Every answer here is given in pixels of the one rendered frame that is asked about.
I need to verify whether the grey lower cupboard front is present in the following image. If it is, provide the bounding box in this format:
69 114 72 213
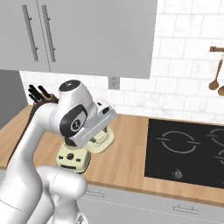
76 197 224 224

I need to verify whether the narrow grey cupboard door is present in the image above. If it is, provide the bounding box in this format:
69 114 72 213
0 0 52 74

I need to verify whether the long wooden hanging spoon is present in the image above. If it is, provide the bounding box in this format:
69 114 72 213
207 52 224 91

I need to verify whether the wide grey cupboard door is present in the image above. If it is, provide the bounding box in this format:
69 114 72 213
36 0 158 81

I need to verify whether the grey wall socket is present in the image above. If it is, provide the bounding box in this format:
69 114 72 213
108 75 121 90

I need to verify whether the cream blender base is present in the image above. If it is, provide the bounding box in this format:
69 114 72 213
55 136 92 174

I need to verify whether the black hob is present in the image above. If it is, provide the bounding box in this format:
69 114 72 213
143 117 224 190

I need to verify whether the cream round blender lid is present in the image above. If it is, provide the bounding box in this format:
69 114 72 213
87 127 116 155

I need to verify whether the brown wooden wall rail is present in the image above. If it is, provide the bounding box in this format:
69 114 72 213
208 45 224 53

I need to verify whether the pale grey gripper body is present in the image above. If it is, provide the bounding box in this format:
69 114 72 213
69 109 119 148

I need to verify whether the dark grey tall panel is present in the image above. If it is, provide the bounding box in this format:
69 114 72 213
0 68 29 130

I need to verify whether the grey bar cupboard handle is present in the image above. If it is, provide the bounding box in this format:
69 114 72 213
40 3 57 63
21 3 39 62

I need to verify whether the grey drawer handle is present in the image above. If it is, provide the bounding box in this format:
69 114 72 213
172 204 201 216
84 189 106 199

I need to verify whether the brown knife block with knives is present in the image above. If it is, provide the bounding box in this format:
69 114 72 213
27 84 60 130

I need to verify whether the grey drawer front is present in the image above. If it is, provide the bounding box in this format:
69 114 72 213
78 183 224 223

